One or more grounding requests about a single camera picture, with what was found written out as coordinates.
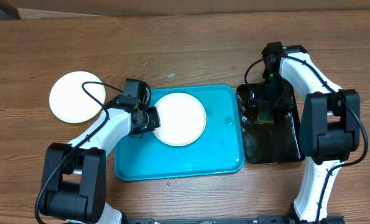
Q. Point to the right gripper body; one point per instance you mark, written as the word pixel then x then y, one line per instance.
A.
pixel 278 93

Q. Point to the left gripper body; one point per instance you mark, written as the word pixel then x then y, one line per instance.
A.
pixel 140 129

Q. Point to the yellow green sponge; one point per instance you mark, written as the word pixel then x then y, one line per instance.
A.
pixel 264 113

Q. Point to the white plate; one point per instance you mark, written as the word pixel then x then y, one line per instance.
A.
pixel 76 97
pixel 182 119

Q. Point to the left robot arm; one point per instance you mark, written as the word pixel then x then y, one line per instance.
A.
pixel 73 186

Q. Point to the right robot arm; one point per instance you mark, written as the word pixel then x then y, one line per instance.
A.
pixel 330 128

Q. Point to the black water tray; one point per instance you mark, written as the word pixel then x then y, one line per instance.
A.
pixel 268 143

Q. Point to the blue plastic tray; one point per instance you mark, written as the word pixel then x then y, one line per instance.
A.
pixel 218 150

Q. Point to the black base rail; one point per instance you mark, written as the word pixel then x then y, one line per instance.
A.
pixel 263 219

